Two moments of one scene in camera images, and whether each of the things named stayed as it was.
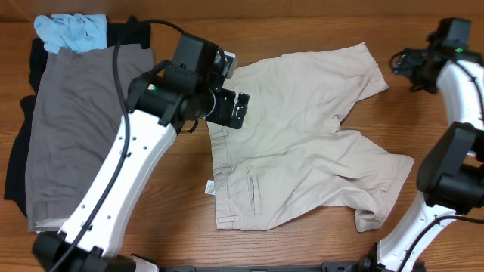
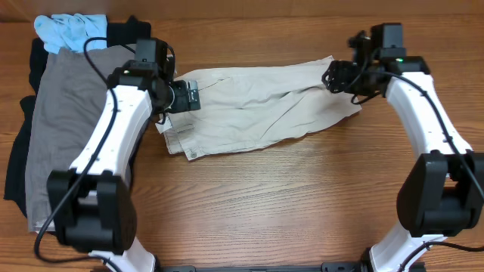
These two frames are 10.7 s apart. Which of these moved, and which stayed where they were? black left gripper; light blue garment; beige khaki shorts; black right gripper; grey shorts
Moved: black left gripper; black right gripper; beige khaki shorts
Stayed: grey shorts; light blue garment
